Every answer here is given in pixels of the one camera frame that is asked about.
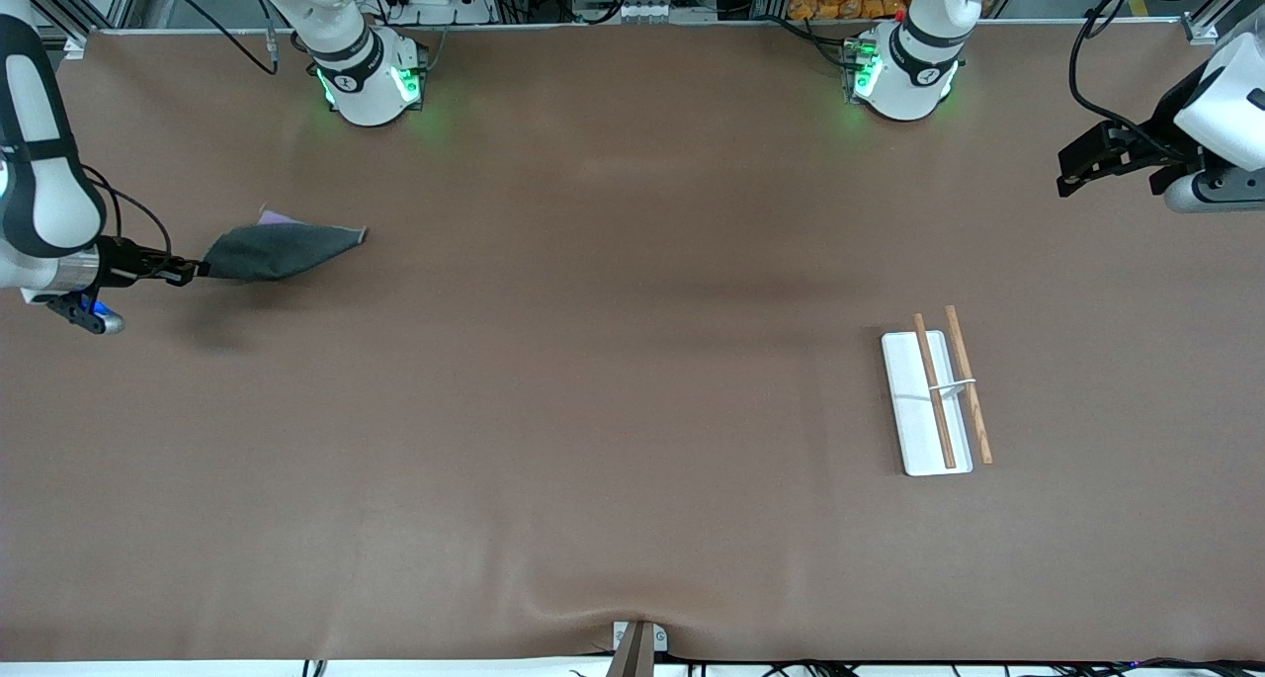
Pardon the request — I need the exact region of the grey and purple towel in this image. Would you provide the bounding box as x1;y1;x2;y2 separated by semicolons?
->
201;210;369;284

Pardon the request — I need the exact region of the wooden rack rod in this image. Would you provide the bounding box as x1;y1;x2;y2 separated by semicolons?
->
945;305;993;465
913;313;958;469

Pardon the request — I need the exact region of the white towel rack base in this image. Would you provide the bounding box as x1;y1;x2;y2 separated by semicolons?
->
882;331;979;477

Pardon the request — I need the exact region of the white terminal block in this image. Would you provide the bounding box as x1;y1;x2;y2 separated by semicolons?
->
573;0;718;24

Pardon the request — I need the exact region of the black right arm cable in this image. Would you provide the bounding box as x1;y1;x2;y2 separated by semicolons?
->
82;0;280;265

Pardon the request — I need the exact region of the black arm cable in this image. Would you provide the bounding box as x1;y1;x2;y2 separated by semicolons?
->
1067;0;1202;150
82;0;280;265

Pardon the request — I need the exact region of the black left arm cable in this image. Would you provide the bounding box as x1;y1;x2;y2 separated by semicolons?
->
1067;0;1202;150

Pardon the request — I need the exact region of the aluminium frame profile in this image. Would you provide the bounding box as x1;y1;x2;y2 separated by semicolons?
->
1181;0;1265;45
25;0;149;57

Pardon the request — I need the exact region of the small metal table bracket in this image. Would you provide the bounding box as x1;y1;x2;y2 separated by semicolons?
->
612;621;670;654

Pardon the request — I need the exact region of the brown camera stand pole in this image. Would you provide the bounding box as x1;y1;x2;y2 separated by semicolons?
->
604;623;657;677

